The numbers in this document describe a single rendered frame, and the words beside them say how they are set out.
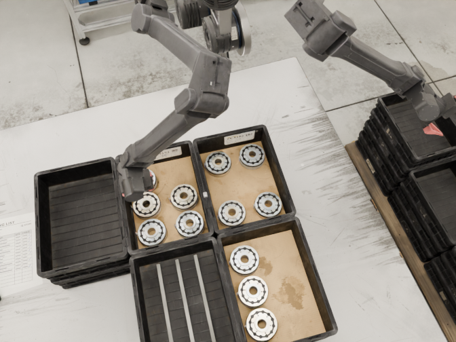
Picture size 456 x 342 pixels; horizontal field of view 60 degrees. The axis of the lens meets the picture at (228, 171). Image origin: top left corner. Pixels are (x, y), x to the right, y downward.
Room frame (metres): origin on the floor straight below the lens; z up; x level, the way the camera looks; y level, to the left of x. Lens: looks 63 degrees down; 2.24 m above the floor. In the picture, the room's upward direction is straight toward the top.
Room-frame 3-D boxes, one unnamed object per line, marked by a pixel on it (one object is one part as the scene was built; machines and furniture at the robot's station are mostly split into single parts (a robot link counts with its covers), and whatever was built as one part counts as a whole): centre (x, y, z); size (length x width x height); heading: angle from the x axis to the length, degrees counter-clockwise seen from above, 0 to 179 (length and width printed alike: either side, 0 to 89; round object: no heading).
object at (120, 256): (0.52, 0.53, 0.92); 0.40 x 0.30 x 0.02; 14
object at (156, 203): (0.58, 0.31, 0.86); 0.10 x 0.10 x 0.01
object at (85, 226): (0.52, 0.53, 0.87); 0.40 x 0.30 x 0.11; 14
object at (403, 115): (1.14, -0.98, 0.37); 0.40 x 0.30 x 0.45; 18
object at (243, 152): (0.79, -0.10, 0.86); 0.10 x 0.10 x 0.01
